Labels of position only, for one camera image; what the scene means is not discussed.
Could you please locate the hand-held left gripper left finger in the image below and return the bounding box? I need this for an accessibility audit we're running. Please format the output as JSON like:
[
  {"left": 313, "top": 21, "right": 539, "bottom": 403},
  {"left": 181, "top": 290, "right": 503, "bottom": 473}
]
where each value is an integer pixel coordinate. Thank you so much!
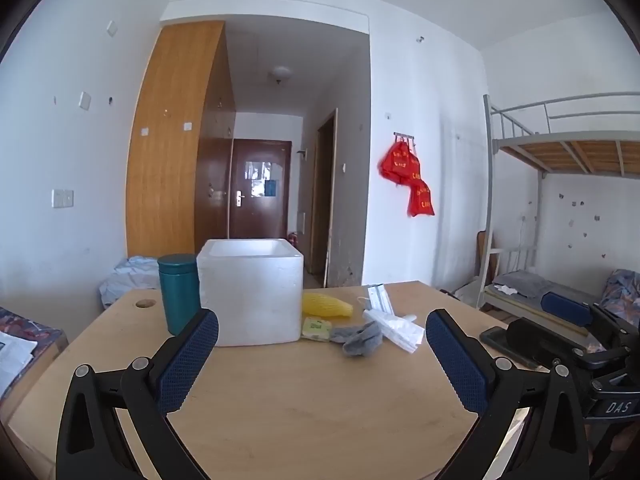
[{"left": 56, "top": 307, "right": 221, "bottom": 480}]

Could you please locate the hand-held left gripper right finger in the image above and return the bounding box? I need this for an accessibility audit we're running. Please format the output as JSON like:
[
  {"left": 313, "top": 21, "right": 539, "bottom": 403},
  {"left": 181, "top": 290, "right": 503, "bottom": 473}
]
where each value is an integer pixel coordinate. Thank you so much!
[{"left": 425, "top": 308, "right": 591, "bottom": 480}]

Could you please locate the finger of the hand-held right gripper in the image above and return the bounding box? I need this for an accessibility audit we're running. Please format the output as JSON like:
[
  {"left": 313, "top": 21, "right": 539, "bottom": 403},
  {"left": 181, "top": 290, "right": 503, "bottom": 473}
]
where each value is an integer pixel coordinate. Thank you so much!
[
  {"left": 541, "top": 291, "right": 626, "bottom": 339},
  {"left": 506, "top": 317, "right": 601, "bottom": 368}
]

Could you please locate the white plastic packet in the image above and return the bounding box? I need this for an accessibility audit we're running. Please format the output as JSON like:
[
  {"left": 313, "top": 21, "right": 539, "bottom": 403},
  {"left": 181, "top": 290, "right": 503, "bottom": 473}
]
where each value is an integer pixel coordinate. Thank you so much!
[{"left": 362, "top": 308, "right": 426, "bottom": 356}]

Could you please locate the white foam box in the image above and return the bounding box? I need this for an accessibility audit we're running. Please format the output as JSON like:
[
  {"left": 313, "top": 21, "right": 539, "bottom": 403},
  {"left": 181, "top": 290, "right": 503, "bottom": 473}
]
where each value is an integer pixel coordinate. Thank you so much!
[{"left": 196, "top": 239, "right": 304, "bottom": 347}]

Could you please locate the blue face mask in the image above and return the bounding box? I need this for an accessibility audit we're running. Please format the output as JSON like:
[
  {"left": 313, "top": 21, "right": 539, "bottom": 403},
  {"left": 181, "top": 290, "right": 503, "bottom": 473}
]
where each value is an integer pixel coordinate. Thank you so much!
[{"left": 357, "top": 284, "right": 397, "bottom": 317}]

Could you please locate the grey sock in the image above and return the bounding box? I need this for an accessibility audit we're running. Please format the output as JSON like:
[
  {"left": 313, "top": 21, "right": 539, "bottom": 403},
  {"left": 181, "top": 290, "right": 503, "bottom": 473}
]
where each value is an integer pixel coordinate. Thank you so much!
[{"left": 330, "top": 321, "right": 383, "bottom": 359}]

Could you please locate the floral green tissue pack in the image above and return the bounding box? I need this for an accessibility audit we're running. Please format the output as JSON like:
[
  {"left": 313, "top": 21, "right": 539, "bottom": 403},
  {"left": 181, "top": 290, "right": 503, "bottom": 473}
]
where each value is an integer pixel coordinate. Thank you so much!
[{"left": 301, "top": 316, "right": 332, "bottom": 342}]

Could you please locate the yellow foam fruit net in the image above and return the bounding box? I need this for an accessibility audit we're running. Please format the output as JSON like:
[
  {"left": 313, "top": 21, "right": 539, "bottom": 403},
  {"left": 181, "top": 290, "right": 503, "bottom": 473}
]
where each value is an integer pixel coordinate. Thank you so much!
[{"left": 301, "top": 292, "right": 354, "bottom": 319}]

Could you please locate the black phone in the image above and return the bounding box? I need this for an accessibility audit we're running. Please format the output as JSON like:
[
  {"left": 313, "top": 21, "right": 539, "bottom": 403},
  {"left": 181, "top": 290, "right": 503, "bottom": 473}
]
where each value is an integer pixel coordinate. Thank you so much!
[{"left": 479, "top": 326, "right": 516, "bottom": 357}]

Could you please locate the grey pillow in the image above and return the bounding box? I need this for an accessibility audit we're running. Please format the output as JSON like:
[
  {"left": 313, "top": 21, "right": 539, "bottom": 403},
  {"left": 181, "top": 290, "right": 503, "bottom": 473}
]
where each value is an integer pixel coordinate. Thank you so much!
[{"left": 492, "top": 270, "right": 553, "bottom": 301}]

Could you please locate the patterned quilt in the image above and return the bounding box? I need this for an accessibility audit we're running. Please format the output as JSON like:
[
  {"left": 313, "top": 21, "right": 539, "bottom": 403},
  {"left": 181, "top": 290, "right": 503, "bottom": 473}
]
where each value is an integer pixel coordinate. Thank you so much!
[{"left": 597, "top": 269, "right": 640, "bottom": 326}]

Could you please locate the teal metal canister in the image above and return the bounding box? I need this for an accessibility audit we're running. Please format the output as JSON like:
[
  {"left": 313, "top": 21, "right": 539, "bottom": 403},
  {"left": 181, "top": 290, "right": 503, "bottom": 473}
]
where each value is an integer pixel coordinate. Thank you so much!
[{"left": 157, "top": 253, "right": 201, "bottom": 336}]

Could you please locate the light blue bedding bundle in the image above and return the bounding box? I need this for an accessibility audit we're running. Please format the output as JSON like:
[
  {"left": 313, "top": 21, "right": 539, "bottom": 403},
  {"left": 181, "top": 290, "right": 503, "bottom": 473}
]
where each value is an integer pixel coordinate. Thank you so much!
[{"left": 98, "top": 256, "right": 163, "bottom": 308}]

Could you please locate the brown wooden board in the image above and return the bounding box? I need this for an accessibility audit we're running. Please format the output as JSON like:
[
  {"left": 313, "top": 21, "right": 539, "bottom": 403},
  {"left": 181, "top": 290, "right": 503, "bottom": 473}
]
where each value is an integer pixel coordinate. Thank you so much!
[{"left": 475, "top": 230, "right": 494, "bottom": 288}]

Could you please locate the dark patterned blanket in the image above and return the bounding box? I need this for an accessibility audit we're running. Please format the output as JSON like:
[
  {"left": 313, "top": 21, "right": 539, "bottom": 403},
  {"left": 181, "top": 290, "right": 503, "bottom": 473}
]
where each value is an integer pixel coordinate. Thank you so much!
[{"left": 0, "top": 307, "right": 68, "bottom": 401}]

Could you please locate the metal bunk bed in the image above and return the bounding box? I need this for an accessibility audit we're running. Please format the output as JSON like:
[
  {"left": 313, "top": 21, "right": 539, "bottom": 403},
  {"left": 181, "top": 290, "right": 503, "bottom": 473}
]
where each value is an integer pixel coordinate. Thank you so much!
[{"left": 482, "top": 91, "right": 640, "bottom": 341}]

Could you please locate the red fabric bag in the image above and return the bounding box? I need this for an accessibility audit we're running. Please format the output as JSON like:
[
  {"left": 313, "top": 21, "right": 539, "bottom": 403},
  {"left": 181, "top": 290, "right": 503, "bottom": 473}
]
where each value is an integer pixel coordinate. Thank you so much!
[
  {"left": 379, "top": 141, "right": 408, "bottom": 184},
  {"left": 407, "top": 179, "right": 435, "bottom": 218},
  {"left": 400, "top": 147, "right": 422, "bottom": 183}
]

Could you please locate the newspaper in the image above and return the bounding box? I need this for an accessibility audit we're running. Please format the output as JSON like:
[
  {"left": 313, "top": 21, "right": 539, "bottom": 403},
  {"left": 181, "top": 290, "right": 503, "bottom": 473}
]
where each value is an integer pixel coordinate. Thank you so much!
[{"left": 0, "top": 331, "right": 38, "bottom": 386}]

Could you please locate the dark brown entrance door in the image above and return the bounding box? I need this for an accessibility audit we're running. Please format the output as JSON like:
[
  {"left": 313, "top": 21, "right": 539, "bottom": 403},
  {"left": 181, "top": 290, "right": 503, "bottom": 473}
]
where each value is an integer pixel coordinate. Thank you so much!
[{"left": 229, "top": 139, "right": 292, "bottom": 241}]

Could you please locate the tall wooden wardrobe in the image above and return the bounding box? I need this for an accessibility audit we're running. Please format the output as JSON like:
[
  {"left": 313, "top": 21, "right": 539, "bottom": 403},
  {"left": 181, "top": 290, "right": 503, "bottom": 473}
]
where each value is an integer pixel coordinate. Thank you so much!
[{"left": 125, "top": 20, "right": 237, "bottom": 261}]

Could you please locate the open wooden side door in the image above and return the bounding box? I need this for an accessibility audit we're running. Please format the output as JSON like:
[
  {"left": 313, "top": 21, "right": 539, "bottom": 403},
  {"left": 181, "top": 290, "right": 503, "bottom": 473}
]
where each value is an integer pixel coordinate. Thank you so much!
[{"left": 310, "top": 108, "right": 338, "bottom": 288}]

